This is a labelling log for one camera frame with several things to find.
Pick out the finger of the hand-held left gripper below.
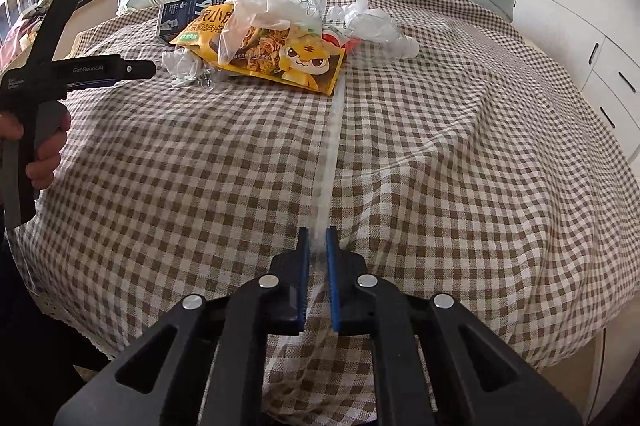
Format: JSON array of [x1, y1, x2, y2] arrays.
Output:
[[70, 60, 159, 90]]

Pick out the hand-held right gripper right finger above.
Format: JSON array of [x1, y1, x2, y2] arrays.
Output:
[[325, 226, 584, 426]]

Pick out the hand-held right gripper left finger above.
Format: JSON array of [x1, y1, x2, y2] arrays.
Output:
[[55, 226, 312, 426]]

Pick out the clear plastic bag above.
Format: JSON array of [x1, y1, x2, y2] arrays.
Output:
[[217, 0, 323, 66]]

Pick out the clear plastic strip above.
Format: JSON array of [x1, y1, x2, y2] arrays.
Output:
[[310, 70, 351, 257]]

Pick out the red snack packet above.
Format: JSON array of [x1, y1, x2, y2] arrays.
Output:
[[322, 32, 351, 54]]

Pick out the person's left hand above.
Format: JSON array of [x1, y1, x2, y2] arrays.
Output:
[[0, 108, 72, 193]]

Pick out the pink bag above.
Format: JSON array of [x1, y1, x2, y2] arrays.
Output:
[[0, 18, 37, 62]]

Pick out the small clear crumpled wrapper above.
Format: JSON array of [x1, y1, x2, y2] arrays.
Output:
[[160, 48, 226, 89]]

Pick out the dark blue cardboard box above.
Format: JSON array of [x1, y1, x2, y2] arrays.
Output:
[[156, 0, 238, 42]]

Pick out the yellow snack packet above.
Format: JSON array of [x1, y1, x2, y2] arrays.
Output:
[[169, 3, 347, 96]]

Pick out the white crumpled plastic film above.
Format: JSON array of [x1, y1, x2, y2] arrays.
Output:
[[325, 0, 421, 67]]

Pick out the beige mattress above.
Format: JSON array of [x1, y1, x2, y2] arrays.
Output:
[[542, 321, 618, 426]]

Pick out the white wardrobe drawer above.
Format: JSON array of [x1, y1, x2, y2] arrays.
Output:
[[580, 73, 640, 141], [587, 38, 640, 107]]

